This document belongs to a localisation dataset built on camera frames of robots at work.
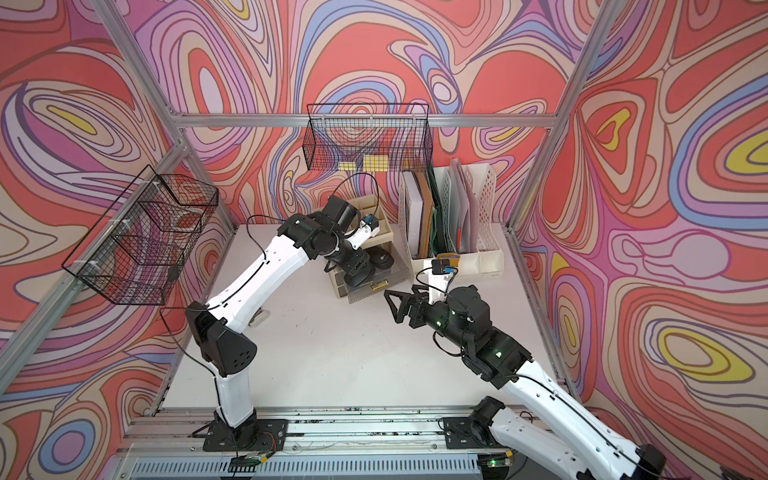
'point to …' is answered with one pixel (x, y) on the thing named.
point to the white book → (414, 210)
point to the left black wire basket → (134, 255)
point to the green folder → (438, 247)
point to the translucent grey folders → (465, 208)
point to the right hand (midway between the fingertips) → (399, 299)
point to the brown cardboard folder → (425, 226)
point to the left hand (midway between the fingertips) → (364, 258)
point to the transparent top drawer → (380, 278)
